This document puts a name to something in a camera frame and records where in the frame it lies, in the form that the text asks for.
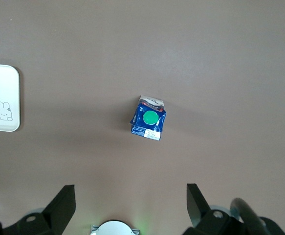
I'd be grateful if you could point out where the cream tray with rabbit print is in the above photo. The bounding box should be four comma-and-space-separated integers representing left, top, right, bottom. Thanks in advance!
0, 63, 21, 133

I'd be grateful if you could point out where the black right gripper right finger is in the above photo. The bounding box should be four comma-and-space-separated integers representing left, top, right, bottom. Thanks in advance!
182, 183, 285, 235

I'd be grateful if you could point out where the blue milk carton green cap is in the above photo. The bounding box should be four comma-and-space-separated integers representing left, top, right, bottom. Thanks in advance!
129, 94, 168, 142

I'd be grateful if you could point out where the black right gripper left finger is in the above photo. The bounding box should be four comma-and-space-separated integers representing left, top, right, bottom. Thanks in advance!
0, 185, 77, 235

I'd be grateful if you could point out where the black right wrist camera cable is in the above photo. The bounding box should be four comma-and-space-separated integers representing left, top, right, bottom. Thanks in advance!
230, 197, 267, 235

